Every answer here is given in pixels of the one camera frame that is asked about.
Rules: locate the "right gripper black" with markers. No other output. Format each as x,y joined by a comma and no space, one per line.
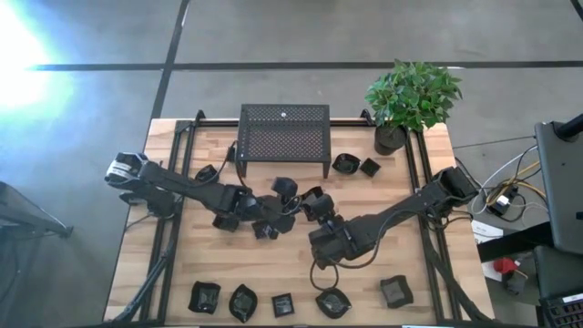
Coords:
334,243

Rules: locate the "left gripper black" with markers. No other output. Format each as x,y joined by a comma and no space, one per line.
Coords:
266,208

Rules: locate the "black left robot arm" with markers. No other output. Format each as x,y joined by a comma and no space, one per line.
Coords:
191,187

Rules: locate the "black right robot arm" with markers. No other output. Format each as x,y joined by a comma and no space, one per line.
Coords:
410,205

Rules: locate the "black perforated metal stand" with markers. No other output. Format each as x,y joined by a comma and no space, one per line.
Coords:
283,136

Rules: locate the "green plant in black pot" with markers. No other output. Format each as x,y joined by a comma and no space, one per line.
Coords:
412,95

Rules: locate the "white paper box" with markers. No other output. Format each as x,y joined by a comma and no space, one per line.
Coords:
485,230

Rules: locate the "black white power adapter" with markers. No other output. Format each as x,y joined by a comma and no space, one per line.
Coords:
501,203

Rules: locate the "red object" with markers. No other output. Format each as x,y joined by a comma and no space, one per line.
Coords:
505,265

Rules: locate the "black desk edge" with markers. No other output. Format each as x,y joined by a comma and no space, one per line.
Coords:
514,241

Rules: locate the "grey monitor back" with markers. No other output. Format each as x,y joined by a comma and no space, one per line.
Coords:
562,191

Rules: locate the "black chair seat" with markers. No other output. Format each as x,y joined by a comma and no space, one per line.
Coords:
558,271

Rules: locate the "grey side table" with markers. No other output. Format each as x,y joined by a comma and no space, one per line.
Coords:
18,214

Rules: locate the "black pole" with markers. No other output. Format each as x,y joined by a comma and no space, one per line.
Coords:
571,127

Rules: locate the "black keyboard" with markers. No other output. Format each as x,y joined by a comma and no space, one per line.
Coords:
565,312

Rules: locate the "black metal rig frame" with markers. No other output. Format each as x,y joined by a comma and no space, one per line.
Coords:
214,123

